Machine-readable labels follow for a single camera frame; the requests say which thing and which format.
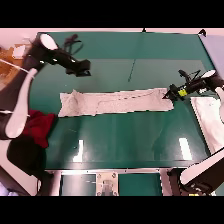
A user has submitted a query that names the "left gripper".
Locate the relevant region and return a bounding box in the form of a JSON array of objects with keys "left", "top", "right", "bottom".
[{"left": 65, "top": 59, "right": 92, "bottom": 78}]

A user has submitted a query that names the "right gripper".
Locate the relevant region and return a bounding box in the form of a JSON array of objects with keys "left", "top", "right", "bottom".
[{"left": 163, "top": 83, "right": 188, "bottom": 101}]

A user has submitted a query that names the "grey shirt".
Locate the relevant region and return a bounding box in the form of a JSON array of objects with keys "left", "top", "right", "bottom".
[{"left": 58, "top": 87, "right": 175, "bottom": 118}]

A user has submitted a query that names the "white garment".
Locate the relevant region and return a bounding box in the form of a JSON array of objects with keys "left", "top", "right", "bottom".
[{"left": 190, "top": 96, "right": 224, "bottom": 158}]

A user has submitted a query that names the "red garment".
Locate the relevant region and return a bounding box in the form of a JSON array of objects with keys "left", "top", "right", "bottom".
[{"left": 21, "top": 109, "right": 57, "bottom": 150}]

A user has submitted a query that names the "black garment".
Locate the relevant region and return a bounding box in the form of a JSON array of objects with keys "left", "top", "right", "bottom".
[{"left": 6, "top": 134, "right": 47, "bottom": 178}]

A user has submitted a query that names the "silver frame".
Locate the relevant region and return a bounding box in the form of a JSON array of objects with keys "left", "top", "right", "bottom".
[{"left": 43, "top": 168, "right": 188, "bottom": 197}]

